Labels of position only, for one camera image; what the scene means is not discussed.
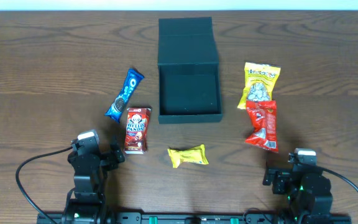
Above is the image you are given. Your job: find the red Hello Panda box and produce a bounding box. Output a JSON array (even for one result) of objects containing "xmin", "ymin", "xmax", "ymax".
[{"xmin": 124, "ymin": 108, "xmax": 151, "ymax": 154}]

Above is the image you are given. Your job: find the red snack bag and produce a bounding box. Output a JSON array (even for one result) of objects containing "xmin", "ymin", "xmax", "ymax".
[{"xmin": 245, "ymin": 100, "xmax": 278, "ymax": 153}]

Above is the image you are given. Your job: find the blue Oreo cookie pack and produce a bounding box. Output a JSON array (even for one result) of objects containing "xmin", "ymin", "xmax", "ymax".
[{"xmin": 104, "ymin": 68, "xmax": 144, "ymax": 122}]

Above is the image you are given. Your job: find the yellow seed snack bag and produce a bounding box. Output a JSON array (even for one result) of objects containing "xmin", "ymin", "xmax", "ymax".
[{"xmin": 237, "ymin": 62, "xmax": 281, "ymax": 110}]

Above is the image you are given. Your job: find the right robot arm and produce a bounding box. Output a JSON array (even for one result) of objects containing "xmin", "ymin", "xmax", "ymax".
[{"xmin": 263, "ymin": 164, "xmax": 333, "ymax": 223}]

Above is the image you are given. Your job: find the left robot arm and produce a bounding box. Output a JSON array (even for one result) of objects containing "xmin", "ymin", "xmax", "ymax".
[{"xmin": 61, "ymin": 137, "xmax": 125, "ymax": 223}]

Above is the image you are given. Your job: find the small yellow snack packet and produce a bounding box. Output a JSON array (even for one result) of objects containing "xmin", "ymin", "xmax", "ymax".
[{"xmin": 167, "ymin": 144, "xmax": 209, "ymax": 169}]

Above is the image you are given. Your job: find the dark green open box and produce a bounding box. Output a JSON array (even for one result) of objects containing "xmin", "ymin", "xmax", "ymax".
[{"xmin": 157, "ymin": 17, "xmax": 223, "ymax": 124}]

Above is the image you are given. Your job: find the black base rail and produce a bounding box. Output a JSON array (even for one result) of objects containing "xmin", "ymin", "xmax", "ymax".
[{"xmin": 36, "ymin": 212, "xmax": 352, "ymax": 224}]

